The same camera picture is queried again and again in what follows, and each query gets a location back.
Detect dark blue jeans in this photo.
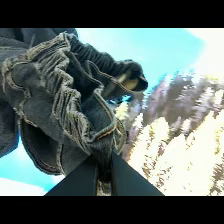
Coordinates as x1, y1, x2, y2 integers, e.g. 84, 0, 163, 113
0, 27, 150, 197

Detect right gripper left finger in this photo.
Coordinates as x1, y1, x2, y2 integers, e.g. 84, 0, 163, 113
44, 157, 100, 197

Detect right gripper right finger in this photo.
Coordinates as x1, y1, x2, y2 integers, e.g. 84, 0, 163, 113
111, 151, 165, 197

